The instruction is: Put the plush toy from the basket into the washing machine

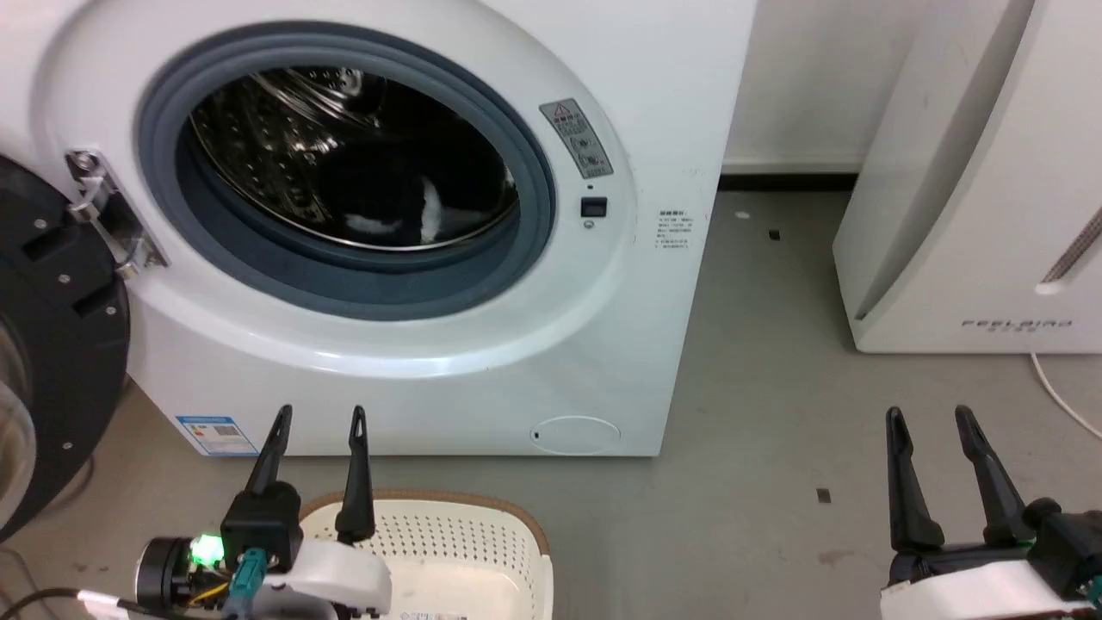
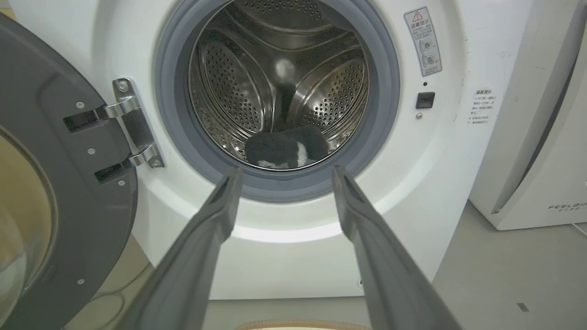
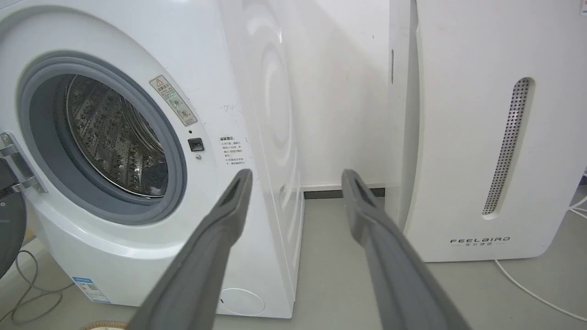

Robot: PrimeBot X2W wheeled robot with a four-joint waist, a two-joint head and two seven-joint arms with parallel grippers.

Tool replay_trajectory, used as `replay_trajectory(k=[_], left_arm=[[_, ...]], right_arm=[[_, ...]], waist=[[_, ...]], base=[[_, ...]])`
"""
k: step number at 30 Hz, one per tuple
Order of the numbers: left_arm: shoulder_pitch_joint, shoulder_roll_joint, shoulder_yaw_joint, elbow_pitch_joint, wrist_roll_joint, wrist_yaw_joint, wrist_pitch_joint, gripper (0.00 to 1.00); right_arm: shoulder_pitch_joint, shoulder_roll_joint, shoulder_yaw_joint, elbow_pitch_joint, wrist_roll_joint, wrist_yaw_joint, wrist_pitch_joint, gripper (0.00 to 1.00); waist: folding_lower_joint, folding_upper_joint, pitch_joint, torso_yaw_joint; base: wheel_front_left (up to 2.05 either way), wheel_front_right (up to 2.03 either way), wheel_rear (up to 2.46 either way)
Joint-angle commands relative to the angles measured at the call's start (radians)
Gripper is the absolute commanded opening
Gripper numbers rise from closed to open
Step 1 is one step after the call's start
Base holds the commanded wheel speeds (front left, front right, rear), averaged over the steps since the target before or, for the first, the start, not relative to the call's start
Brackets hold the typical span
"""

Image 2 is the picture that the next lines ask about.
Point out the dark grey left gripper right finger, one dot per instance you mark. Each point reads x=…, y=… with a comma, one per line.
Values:
x=390, y=266

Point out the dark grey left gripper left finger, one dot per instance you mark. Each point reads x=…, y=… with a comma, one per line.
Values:
x=192, y=256

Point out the woven laundry basket rim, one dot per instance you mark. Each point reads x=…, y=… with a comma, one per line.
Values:
x=302, y=325

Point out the white front-load washing machine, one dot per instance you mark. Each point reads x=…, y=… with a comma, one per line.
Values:
x=435, y=151

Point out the grey washing machine door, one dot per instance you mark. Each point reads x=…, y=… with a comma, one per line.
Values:
x=59, y=183

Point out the dark grey cloth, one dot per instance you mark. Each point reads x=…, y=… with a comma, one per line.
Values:
x=286, y=146

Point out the chrome door hinge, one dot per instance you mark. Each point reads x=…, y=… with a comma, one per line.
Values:
x=135, y=123

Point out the black door latch slot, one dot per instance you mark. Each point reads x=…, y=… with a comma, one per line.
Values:
x=425, y=100

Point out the small text label sticker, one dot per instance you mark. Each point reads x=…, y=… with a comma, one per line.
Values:
x=482, y=107

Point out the white air purifier appliance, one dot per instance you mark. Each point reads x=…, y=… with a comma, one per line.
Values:
x=541, y=137

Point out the warning sticker with red triangle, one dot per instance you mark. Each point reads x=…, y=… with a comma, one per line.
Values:
x=423, y=41

